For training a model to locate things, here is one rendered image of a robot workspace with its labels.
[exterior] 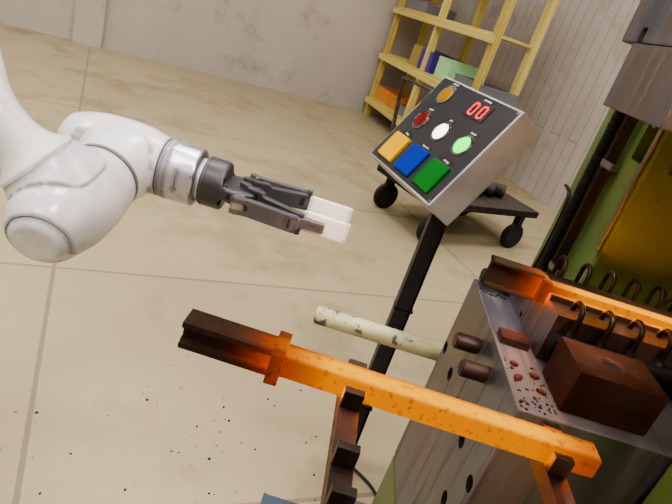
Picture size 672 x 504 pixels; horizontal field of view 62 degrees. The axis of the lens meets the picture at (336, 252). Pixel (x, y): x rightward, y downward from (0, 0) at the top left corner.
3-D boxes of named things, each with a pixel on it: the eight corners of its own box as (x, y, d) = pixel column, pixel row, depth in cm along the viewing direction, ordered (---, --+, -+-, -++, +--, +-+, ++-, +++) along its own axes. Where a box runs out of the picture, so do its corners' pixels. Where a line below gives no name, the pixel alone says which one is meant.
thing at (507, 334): (524, 341, 87) (527, 335, 86) (527, 352, 84) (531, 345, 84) (496, 332, 87) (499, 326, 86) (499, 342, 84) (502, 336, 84)
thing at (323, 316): (310, 328, 133) (316, 309, 131) (313, 317, 138) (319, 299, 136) (485, 382, 135) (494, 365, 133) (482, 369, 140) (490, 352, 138)
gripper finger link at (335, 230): (305, 209, 82) (304, 211, 81) (351, 224, 82) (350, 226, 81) (299, 228, 83) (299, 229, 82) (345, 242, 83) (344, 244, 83)
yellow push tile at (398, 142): (388, 161, 140) (410, 139, 138) (376, 151, 146) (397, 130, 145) (392, 165, 140) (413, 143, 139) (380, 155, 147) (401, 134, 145)
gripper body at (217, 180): (205, 193, 90) (261, 211, 90) (188, 210, 82) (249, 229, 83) (215, 149, 87) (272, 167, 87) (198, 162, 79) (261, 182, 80)
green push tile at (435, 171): (425, 192, 124) (449, 168, 122) (410, 179, 130) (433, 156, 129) (429, 197, 124) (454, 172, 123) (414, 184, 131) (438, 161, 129)
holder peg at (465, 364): (458, 379, 83) (465, 364, 82) (456, 368, 85) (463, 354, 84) (483, 387, 83) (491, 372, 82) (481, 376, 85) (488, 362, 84)
